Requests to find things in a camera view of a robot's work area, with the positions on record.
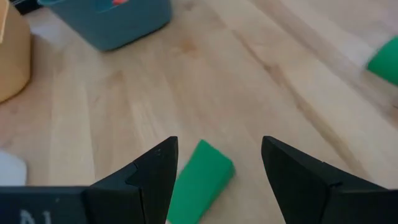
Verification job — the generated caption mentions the green half-cylinder block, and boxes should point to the green half-cylinder block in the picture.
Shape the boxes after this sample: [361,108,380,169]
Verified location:
[366,35,398,87]

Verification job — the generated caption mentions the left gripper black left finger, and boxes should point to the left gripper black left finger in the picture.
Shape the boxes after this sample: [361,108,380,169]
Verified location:
[81,136,180,224]

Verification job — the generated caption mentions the teal plastic bin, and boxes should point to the teal plastic bin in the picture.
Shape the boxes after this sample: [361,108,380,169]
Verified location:
[37,0,173,52]

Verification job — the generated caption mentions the white plastic bin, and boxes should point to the white plastic bin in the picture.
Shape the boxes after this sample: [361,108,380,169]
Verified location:
[0,150,28,187]

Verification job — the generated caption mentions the yellow plastic bin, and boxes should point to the yellow plastic bin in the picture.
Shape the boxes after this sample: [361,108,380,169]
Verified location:
[0,0,32,104]

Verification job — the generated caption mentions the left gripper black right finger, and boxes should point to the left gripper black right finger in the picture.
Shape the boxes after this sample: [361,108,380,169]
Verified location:
[260,135,398,224]

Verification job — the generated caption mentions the green rectangular block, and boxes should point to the green rectangular block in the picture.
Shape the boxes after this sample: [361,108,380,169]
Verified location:
[166,139,236,224]

